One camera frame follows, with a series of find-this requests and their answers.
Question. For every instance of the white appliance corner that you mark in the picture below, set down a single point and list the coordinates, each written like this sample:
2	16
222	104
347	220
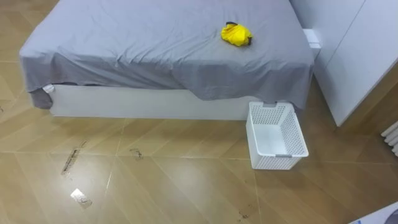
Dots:
379	216

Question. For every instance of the grey bed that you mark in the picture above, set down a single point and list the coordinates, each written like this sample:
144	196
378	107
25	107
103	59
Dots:
149	53

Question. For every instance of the yellow crumpled garment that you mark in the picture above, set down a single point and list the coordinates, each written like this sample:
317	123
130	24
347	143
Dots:
236	34

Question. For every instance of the white radiator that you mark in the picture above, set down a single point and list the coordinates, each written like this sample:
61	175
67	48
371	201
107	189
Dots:
391	137

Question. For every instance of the white cabinet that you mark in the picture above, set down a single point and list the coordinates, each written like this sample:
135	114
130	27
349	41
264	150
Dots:
351	53

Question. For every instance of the white plastic laundry basket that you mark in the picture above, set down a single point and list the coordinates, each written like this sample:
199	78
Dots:
273	137

